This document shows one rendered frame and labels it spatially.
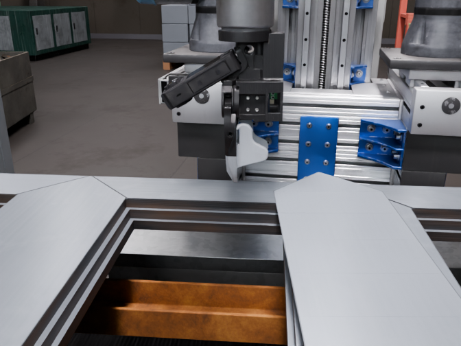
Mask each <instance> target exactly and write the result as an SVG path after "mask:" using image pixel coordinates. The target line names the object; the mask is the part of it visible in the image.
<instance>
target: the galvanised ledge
mask: <svg viewBox="0 0 461 346"><path fill-rule="evenodd" d="M432 242H433V244H434V246H435V247H436V248H437V250H438V252H439V253H440V255H441V257H442V258H443V259H444V261H445V263H446V265H447V266H448V267H449V270H450V271H451V272H452V274H453V276H454V277H455V279H456V280H457V281H461V242H442V241H432ZM113 266H131V267H146V268H176V269H191V270H221V271H237V272H252V273H282V274H284V263H283V237H282V235H267V234H249V233H215V232H197V231H162V230H145V229H134V231H133V232H132V234H131V236H130V237H129V239H128V241H127V242H126V244H125V246H124V248H123V249H122V251H121V253H120V254H119V257H118V258H117V260H116V262H115V263H114V265H113Z"/></svg>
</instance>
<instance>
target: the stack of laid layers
mask: <svg viewBox="0 0 461 346"><path fill-rule="evenodd" d="M390 202H391V203H392V205H393V206H394V208H395V209H396V210H397V211H398V213H399V214H400V216H401V217H402V219H403V220H404V221H405V223H406V224H407V225H408V227H409V228H410V229H411V231H412V232H413V234H414V235H415V236H416V238H417V239H418V241H419V242H420V243H421V244H422V245H423V247H424V248H425V250H426V251H427V252H428V254H429V255H430V257H431V258H432V259H433V260H434V262H435V263H436V265H437V266H438V267H439V269H440V270H441V271H442V273H443V274H444V276H445V277H446V278H447V279H448V281H449V282H450V284H451V285H452V286H453V287H454V289H455V290H456V292H457V293H458V294H459V295H460V297H461V287H460V285H459V283H458V282H457V280H456V279H455V277H454V276H453V274H452V272H451V271H450V270H449V267H448V266H447V265H446V263H445V261H444V259H443V258H442V257H441V255H440V253H439V252H438V250H437V248H436V247H435V246H434V244H433V242H432V241H442V242H461V210H452V209H413V208H411V207H408V206H405V205H402V204H400V203H396V202H394V201H391V200H390ZM134 229H145V230H162V231H197V232H215V233H249V234H267V235H282V233H281V227H280V223H279V217H278V213H277V209H276V204H273V203H233V202H213V201H192V200H153V199H133V198H126V199H125V200H124V202H123V203H122V205H121V206H120V208H119V209H118V210H117V212H116V213H115V215H114V216H113V217H112V219H111V220H110V222H109V223H108V224H107V226H106V228H105V229H104V230H103V231H102V233H101V235H100V236H99V237H98V239H97V240H96V242H95V243H94V245H93V246H92V247H91V249H90V250H89V252H88V253H87V254H86V256H85V257H84V259H83V260H82V261H81V263H80V265H79V266H78V267H77V268H76V270H75V272H74V273H73V274H72V276H71V277H70V279H69V280H68V282H67V283H66V284H65V286H64V287H63V289H62V290H61V291H60V293H59V294H58V296H57V297H56V298H55V300H54V302H53V303H52V304H51V305H50V307H49V309H48V310H47V311H46V313H45V314H44V316H43V317H42V319H41V320H40V321H39V323H38V324H37V326H36V327H35V328H34V330H33V331H32V333H31V334H30V335H29V337H28V338H27V340H26V341H25V342H24V344H23V346H67V345H68V343H69V341H70V340H71V337H72V336H73V334H74V332H75V331H76V329H77V327H78V325H79V324H80V322H81V320H82V319H83V317H84V315H85V314H86V311H87V310H88V308H89V306H90V305H91V303H92V301H93V300H94V298H95V296H96V294H97V293H98V291H99V289H100V288H101V286H102V284H103V282H104V280H105V279H106V277H107V275H108V274H109V272H110V270H111V268H112V267H113V265H114V263H115V262H116V260H117V258H118V257H119V254H120V253H121V251H122V249H123V248H124V246H125V244H126V242H127V241H128V239H129V237H130V236H131V234H132V232H133V231H134ZM283 263H284V281H285V315H286V334H287V346H304V342H303V336H302V332H301V328H300V322H299V318H298V312H297V308H296V302H295V298H294V292H293V288H292V282H291V278H290V274H289V268H288V264H287V258H286V254H285V247H284V243H283Z"/></svg>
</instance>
